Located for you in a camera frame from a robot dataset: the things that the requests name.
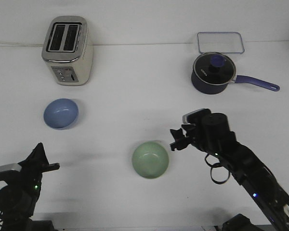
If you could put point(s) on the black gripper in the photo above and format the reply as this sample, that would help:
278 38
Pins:
194 135
34 166

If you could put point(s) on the green bowl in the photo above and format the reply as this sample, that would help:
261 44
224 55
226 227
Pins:
150 160

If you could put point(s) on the blue bowl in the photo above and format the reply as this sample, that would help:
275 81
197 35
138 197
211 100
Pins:
61 114

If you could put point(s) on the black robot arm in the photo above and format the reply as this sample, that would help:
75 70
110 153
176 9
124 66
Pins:
210 133
23 186

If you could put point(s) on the dark blue saucepan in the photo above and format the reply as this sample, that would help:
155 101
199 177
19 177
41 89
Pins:
238 79

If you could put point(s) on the glass saucepan lid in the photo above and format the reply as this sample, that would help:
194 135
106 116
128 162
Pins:
214 68

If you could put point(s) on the clear rectangular container lid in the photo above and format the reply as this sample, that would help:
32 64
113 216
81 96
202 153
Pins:
222 42

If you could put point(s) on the silver two-slot toaster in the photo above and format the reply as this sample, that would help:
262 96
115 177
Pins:
67 51

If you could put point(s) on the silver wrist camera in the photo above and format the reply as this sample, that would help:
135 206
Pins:
10 172
194 116

